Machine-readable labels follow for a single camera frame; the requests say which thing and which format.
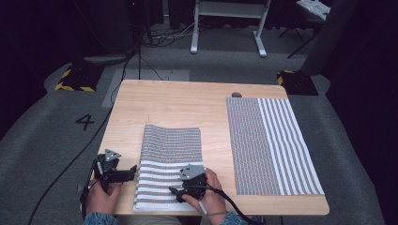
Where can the black chair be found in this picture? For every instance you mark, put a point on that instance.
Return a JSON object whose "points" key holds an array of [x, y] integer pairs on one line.
{"points": [[300, 34]]}

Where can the person's left leg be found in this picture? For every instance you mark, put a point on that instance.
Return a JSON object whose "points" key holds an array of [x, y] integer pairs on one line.
{"points": [[147, 220]]}

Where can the person's right hand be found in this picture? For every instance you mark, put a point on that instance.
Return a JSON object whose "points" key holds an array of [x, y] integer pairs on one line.
{"points": [[212, 200]]}

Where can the white cloth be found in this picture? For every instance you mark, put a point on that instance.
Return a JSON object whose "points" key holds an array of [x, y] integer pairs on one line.
{"points": [[314, 7]]}

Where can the white desk frame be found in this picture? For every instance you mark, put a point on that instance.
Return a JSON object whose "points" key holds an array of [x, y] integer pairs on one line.
{"points": [[230, 9]]}

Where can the stack of striped placemats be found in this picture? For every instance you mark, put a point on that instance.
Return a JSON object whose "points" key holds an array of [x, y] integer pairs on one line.
{"points": [[162, 150]]}

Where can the black yellow striped base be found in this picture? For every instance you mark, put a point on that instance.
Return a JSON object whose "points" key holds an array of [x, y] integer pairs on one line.
{"points": [[79, 79], [297, 82]]}

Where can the black stand pole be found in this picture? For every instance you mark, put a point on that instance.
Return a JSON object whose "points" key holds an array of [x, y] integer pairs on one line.
{"points": [[139, 47]]}

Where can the grey curtain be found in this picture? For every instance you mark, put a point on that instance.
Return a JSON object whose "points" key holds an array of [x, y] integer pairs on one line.
{"points": [[328, 37]]}

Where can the grey stand base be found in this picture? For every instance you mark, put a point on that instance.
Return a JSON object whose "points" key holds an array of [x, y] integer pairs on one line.
{"points": [[106, 59]]}

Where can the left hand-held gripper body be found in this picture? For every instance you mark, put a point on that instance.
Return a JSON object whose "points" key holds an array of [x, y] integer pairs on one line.
{"points": [[108, 165]]}

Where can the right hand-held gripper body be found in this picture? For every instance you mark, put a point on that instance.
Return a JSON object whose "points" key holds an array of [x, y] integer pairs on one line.
{"points": [[195, 182]]}

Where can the person's left hand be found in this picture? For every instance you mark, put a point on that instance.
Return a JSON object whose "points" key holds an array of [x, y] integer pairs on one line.
{"points": [[100, 200]]}

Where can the striped woven table mat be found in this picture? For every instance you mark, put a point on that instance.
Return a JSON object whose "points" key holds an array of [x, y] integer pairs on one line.
{"points": [[269, 143]]}

